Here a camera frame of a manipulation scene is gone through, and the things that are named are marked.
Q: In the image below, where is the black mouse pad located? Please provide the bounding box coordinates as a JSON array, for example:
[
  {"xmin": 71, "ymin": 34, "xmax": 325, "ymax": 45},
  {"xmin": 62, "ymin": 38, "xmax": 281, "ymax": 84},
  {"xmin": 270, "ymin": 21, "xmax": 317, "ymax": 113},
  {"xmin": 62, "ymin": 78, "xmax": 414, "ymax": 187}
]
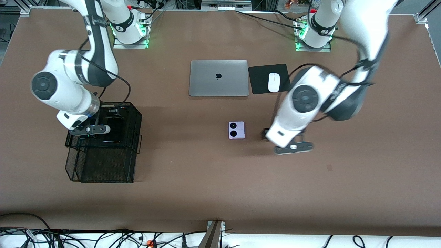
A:
[{"xmin": 248, "ymin": 64, "xmax": 292, "ymax": 95}]

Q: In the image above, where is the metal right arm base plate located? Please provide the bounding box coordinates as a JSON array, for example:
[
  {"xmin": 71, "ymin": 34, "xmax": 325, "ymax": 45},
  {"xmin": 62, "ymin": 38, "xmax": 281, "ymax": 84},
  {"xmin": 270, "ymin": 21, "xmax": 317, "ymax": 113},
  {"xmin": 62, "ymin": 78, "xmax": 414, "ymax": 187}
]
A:
[{"xmin": 113, "ymin": 34, "xmax": 149, "ymax": 49}]

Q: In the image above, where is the white computer mouse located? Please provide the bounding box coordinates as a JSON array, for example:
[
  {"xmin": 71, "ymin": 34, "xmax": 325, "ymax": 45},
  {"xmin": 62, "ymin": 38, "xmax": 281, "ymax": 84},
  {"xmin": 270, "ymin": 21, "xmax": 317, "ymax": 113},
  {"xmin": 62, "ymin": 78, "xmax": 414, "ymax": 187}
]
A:
[{"xmin": 268, "ymin": 73, "xmax": 280, "ymax": 93}]

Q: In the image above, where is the lilac flip phone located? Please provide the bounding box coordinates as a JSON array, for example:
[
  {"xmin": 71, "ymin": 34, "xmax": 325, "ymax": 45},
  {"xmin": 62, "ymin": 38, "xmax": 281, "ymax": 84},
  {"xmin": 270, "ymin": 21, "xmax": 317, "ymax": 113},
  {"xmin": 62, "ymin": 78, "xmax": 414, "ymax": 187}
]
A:
[{"xmin": 228, "ymin": 121, "xmax": 246, "ymax": 140}]

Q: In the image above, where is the silver closed laptop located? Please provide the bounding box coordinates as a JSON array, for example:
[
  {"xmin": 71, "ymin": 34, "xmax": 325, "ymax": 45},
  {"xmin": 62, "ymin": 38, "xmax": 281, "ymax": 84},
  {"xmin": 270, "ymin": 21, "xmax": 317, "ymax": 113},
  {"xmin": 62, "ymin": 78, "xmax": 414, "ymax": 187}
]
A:
[{"xmin": 189, "ymin": 60, "xmax": 249, "ymax": 97}]

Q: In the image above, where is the grey metal bracket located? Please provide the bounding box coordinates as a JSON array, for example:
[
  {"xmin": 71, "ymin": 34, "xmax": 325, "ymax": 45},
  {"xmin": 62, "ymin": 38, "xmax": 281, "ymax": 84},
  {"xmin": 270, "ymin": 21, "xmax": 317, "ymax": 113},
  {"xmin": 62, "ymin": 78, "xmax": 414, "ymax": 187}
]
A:
[{"xmin": 198, "ymin": 220, "xmax": 226, "ymax": 248}]

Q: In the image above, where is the long black phone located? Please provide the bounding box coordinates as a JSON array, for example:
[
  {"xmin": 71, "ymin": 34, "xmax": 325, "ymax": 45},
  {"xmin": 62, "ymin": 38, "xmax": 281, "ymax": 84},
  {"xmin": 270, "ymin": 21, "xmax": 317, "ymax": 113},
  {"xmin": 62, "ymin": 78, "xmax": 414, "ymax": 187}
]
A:
[{"xmin": 103, "ymin": 117, "xmax": 126, "ymax": 143}]

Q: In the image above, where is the grey power strip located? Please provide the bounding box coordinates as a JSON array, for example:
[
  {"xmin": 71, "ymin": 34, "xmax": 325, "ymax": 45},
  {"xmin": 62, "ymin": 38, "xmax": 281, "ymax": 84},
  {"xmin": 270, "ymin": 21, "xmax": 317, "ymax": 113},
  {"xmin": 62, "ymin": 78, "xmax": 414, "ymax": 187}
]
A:
[{"xmin": 201, "ymin": 0, "xmax": 252, "ymax": 11}]

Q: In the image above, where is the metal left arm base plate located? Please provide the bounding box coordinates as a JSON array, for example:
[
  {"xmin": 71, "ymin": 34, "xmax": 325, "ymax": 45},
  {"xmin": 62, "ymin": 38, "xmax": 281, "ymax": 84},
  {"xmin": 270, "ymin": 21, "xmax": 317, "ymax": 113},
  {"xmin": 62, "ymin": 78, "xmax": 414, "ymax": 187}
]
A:
[{"xmin": 296, "ymin": 37, "xmax": 332, "ymax": 52}]

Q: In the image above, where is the black mesh two-tier tray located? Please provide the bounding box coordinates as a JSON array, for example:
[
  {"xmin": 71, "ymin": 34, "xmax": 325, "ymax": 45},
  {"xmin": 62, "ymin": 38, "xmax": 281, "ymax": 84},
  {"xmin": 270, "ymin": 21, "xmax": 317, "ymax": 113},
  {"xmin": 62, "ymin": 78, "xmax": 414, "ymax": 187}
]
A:
[{"xmin": 65, "ymin": 102, "xmax": 143, "ymax": 183}]

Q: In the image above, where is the black cable on table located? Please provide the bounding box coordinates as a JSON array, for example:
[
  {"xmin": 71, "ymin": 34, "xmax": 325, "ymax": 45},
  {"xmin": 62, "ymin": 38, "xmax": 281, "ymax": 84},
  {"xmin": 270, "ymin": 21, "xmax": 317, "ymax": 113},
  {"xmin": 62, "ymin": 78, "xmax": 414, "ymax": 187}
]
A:
[{"xmin": 235, "ymin": 10, "xmax": 304, "ymax": 30}]

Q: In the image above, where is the black looped floor cable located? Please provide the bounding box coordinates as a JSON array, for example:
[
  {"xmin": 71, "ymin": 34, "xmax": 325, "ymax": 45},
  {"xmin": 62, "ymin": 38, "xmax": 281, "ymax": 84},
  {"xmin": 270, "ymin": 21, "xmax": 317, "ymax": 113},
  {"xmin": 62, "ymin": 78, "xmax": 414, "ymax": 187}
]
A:
[{"xmin": 0, "ymin": 212, "xmax": 53, "ymax": 239}]

